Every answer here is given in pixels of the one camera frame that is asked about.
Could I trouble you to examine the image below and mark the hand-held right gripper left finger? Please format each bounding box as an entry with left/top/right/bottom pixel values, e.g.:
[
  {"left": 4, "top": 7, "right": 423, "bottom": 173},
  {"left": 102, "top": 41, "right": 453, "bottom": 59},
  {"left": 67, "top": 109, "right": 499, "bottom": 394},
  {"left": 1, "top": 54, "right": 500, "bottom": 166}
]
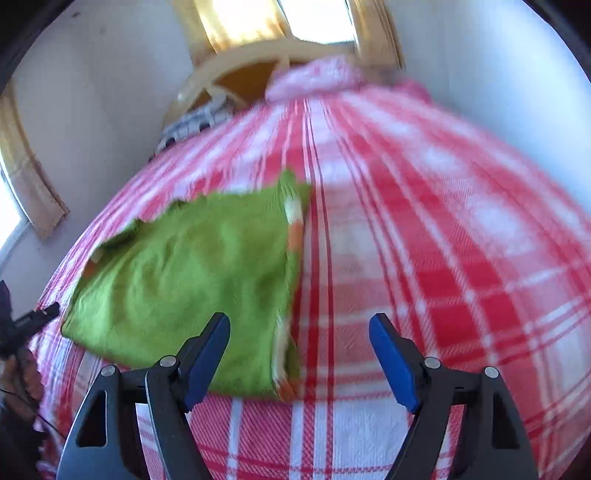
[{"left": 55, "top": 312, "right": 231, "bottom": 480}]

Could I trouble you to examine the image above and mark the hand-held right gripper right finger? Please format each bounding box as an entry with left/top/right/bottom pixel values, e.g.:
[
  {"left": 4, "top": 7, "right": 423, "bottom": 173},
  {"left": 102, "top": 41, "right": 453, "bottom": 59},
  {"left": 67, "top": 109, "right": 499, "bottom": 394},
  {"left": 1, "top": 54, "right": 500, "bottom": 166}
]
[{"left": 368, "top": 312, "right": 540, "bottom": 480}]

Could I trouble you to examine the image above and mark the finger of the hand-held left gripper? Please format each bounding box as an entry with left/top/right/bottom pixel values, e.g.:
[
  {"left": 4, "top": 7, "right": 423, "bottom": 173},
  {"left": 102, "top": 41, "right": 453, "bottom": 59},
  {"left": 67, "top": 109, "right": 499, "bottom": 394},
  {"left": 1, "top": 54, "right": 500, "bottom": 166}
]
[{"left": 11, "top": 302, "right": 61, "bottom": 340}]

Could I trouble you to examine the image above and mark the green orange striped knit sweater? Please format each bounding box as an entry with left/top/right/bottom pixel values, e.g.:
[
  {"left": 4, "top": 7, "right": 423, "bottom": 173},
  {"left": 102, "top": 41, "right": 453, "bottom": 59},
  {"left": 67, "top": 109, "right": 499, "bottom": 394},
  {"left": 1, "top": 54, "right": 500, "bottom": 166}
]
[{"left": 61, "top": 170, "right": 313, "bottom": 401}]

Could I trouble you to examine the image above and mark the person's left hand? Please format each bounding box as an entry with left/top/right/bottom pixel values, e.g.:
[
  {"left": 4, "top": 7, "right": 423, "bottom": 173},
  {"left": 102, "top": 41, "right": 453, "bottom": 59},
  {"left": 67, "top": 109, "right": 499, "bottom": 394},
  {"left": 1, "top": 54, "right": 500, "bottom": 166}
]
[{"left": 0, "top": 353, "right": 44, "bottom": 418}]

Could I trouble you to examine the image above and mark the red plaid bed sheet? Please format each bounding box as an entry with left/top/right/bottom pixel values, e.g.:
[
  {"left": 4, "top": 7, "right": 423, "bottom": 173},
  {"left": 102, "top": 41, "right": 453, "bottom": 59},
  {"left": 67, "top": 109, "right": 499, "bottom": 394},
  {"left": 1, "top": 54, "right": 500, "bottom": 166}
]
[{"left": 28, "top": 78, "right": 591, "bottom": 480}]

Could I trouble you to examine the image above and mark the large side window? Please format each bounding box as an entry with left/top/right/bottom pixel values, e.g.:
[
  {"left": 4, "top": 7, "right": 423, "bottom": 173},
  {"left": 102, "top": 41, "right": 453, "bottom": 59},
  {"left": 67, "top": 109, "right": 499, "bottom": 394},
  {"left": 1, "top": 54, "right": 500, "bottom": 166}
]
[{"left": 0, "top": 170, "right": 29, "bottom": 260}]

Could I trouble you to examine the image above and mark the white patterned pillow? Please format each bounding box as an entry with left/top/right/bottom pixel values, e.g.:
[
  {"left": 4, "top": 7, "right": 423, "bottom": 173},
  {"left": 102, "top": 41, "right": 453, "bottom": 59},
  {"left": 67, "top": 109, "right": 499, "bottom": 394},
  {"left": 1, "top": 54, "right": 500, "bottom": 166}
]
[{"left": 154, "top": 98, "right": 232, "bottom": 156}]

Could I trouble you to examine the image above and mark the pink cloth bundle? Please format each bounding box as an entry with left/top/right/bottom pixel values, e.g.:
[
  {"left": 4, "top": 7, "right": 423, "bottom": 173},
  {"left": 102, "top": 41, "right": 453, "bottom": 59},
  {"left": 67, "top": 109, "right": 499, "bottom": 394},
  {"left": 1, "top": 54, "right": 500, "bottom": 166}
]
[{"left": 369, "top": 69, "right": 431, "bottom": 100}]

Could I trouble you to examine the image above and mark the pink floral pillow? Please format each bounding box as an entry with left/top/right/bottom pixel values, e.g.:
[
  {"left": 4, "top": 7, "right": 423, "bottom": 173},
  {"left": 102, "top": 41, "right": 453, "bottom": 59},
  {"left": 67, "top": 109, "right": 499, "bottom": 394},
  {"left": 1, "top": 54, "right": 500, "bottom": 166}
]
[{"left": 265, "top": 55, "right": 371, "bottom": 103}]

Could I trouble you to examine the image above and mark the cream wooden headboard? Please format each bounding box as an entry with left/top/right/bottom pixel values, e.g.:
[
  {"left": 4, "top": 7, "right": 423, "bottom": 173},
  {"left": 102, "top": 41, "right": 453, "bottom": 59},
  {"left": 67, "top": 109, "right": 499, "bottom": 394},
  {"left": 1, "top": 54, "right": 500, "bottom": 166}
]
[{"left": 164, "top": 36, "right": 366, "bottom": 136}]

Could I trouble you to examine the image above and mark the yellow curtain with valance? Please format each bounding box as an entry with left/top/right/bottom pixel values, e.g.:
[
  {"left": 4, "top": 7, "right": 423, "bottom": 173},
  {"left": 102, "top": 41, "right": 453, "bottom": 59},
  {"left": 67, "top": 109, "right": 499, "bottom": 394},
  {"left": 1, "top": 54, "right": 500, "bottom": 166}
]
[{"left": 172, "top": 0, "right": 297, "bottom": 66}]

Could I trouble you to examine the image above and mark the window behind headboard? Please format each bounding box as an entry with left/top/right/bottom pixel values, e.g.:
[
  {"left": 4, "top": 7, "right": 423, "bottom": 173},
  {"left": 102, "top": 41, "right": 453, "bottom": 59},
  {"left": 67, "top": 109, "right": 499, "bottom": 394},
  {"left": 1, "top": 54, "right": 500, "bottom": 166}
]
[{"left": 277, "top": 0, "right": 359, "bottom": 45}]

